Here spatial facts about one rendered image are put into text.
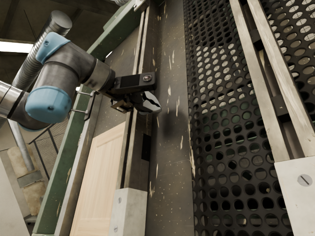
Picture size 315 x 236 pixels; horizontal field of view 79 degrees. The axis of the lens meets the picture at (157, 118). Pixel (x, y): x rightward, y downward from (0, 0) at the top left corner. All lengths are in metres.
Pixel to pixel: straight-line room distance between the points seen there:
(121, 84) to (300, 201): 0.43
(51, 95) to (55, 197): 0.83
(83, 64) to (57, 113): 0.14
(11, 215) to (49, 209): 3.48
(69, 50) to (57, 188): 0.85
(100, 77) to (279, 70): 0.38
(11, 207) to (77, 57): 4.28
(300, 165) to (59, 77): 0.43
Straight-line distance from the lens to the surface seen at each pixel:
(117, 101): 0.55
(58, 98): 0.41
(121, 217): 0.54
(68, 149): 1.23
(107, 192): 0.73
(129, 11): 1.25
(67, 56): 0.47
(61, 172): 1.20
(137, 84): 0.50
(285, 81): 0.39
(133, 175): 0.55
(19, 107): 0.53
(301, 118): 0.35
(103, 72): 0.50
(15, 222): 4.66
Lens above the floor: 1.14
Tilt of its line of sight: 3 degrees up
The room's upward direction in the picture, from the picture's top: 23 degrees counter-clockwise
